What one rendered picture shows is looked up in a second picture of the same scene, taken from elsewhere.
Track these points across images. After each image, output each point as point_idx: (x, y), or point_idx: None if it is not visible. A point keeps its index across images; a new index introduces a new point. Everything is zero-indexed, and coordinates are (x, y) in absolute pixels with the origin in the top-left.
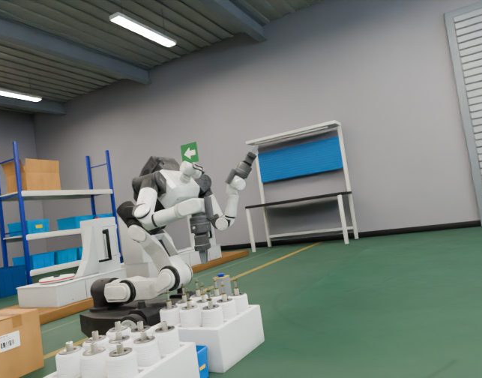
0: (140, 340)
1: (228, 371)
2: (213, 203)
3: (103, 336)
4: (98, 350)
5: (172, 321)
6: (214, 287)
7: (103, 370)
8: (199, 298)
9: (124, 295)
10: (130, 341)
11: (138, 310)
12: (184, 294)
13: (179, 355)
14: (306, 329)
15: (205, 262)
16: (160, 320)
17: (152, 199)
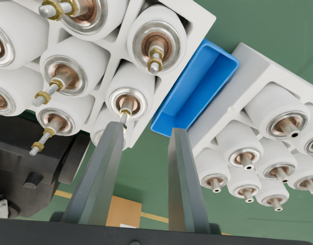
0: None
1: (195, 0)
2: None
3: (242, 187)
4: (308, 180)
5: (131, 123)
6: None
7: None
8: (14, 93)
9: (1, 210)
10: (290, 157)
11: (52, 176)
12: (50, 131)
13: (305, 83)
14: None
15: (187, 135)
16: (37, 140)
17: None
